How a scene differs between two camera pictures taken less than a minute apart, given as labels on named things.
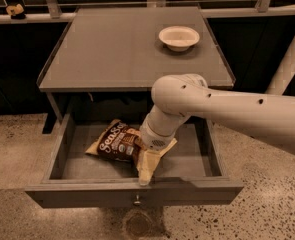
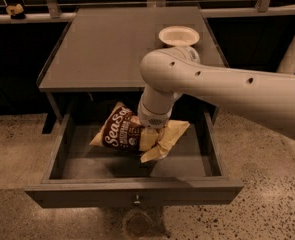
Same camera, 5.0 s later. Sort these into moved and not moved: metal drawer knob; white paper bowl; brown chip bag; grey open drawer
Moved: brown chip bag
Not moved: metal drawer knob; white paper bowl; grey open drawer
